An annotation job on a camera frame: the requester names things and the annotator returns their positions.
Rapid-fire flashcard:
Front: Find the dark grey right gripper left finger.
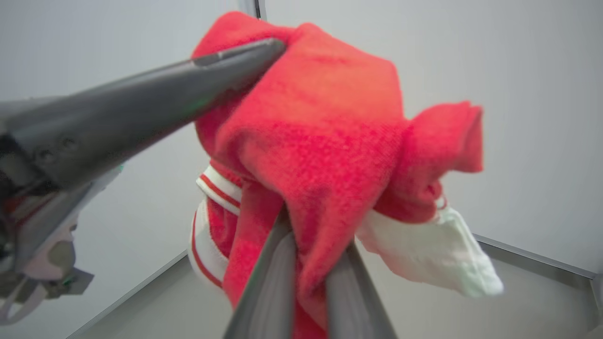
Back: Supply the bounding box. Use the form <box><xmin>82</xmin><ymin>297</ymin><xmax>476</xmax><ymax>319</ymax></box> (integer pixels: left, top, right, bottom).
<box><xmin>224</xmin><ymin>205</ymin><xmax>298</xmax><ymax>339</ymax></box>

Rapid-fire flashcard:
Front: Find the thin partition base rail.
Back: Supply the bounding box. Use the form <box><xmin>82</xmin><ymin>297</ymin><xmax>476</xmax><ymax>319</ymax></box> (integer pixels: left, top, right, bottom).
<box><xmin>66</xmin><ymin>250</ymin><xmax>189</xmax><ymax>339</ymax></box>

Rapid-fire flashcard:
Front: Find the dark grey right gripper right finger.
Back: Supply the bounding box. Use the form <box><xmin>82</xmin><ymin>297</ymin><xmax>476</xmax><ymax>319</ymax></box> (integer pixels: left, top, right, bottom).
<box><xmin>324</xmin><ymin>239</ymin><xmax>397</xmax><ymax>339</ymax></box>

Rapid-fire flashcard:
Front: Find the grey partition corner post with foot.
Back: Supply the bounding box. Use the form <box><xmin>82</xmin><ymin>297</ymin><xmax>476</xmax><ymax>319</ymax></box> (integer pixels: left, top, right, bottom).
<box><xmin>238</xmin><ymin>0</ymin><xmax>267</xmax><ymax>20</ymax></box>

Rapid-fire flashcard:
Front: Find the red and white garment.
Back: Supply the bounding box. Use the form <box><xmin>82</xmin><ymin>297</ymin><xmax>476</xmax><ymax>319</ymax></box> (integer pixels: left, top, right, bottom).
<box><xmin>188</xmin><ymin>10</ymin><xmax>505</xmax><ymax>339</ymax></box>

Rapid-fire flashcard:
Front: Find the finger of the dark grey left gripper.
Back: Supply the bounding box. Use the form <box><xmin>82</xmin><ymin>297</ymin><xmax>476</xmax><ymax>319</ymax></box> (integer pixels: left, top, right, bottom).
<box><xmin>4</xmin><ymin>38</ymin><xmax>287</xmax><ymax>190</ymax></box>

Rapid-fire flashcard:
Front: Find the metal partition base rail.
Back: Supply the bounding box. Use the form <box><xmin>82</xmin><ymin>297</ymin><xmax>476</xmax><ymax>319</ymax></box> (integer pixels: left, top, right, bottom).
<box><xmin>473</xmin><ymin>233</ymin><xmax>601</xmax><ymax>284</ymax></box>

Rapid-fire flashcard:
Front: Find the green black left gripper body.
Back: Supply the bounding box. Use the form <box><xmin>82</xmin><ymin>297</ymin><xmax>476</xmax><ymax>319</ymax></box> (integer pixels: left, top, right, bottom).
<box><xmin>0</xmin><ymin>134</ymin><xmax>124</xmax><ymax>326</ymax></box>

